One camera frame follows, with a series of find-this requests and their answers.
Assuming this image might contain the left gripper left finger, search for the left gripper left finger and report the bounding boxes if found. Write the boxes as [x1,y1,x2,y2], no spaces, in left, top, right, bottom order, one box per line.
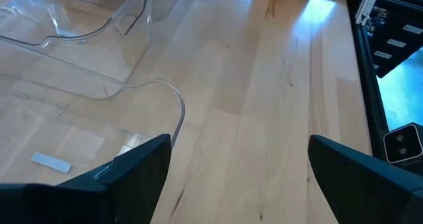
[0,133,173,224]

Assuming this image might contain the clear plastic bin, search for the clear plastic bin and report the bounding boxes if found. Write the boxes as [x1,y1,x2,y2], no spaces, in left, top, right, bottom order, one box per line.
[0,73,186,187]
[0,0,155,101]
[39,0,204,23]

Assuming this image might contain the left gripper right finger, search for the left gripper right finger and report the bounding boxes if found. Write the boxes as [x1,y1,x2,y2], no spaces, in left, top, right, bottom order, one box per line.
[307,133,423,224]

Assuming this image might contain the black box with white labels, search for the black box with white labels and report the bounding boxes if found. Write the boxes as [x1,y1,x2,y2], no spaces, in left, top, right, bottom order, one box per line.
[362,0,423,79]

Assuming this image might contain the silver bracket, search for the silver bracket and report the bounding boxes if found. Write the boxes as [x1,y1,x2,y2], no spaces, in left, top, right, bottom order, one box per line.
[355,0,384,25]

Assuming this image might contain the small black camera box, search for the small black camera box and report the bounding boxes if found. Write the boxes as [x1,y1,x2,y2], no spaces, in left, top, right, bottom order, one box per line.
[382,123,423,167]

